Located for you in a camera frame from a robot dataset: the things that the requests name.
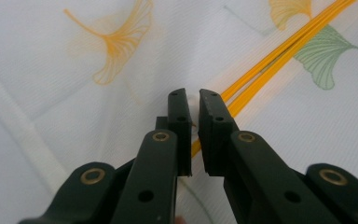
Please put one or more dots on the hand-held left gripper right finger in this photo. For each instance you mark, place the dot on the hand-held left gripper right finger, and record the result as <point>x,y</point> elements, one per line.
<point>254,180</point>

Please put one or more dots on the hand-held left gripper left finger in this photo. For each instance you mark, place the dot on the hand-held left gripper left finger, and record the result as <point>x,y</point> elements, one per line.
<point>155,174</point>

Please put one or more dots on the white leaf-print zipper bag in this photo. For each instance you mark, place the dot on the white leaf-print zipper bag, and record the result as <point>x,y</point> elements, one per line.
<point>74,93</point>

